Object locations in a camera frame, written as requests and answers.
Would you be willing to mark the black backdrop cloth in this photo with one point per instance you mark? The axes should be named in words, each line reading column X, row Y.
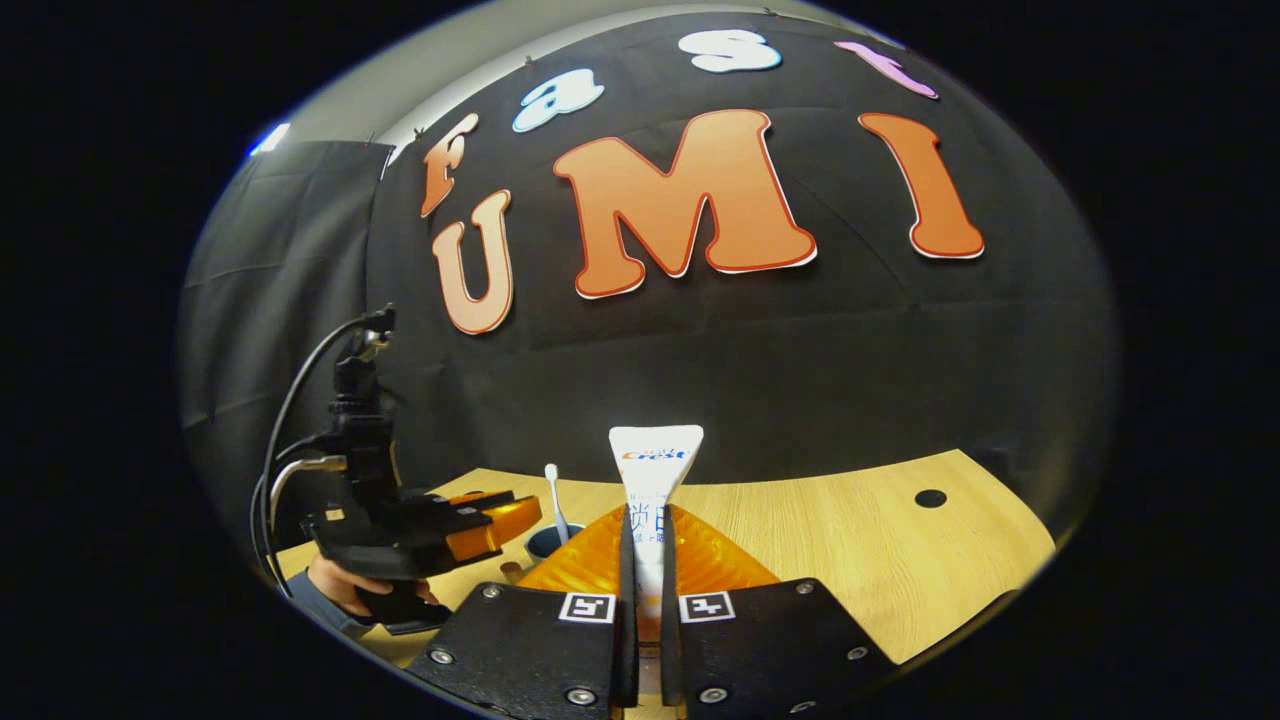
column 800, row 350

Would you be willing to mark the white toothbrush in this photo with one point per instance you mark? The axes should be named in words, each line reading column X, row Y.
column 556, row 500

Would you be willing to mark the ceiling light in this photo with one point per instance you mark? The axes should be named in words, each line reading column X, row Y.
column 270, row 138

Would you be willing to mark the white toothpaste tube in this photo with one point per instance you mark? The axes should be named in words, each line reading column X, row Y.
column 655, row 455

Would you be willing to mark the wooden desktop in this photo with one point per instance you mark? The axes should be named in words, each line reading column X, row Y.
column 850, row 550

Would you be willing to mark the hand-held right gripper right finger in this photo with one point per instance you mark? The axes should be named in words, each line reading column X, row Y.
column 770, row 650

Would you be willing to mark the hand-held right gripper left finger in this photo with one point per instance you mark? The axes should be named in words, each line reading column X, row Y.
column 540, row 650

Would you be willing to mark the black round desk grommet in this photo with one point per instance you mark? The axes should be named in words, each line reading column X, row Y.
column 930, row 498

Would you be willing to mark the dark grey curtain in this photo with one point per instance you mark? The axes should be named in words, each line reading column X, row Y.
column 280, row 300

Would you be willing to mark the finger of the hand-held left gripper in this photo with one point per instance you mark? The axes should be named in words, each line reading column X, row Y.
column 495, row 525

